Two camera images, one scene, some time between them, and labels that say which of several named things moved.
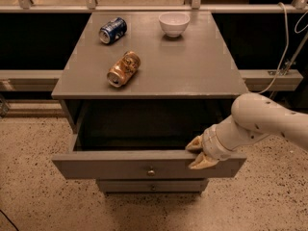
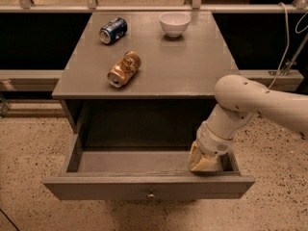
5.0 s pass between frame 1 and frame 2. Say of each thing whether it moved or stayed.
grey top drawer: moved
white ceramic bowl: stayed
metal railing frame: stayed
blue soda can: stayed
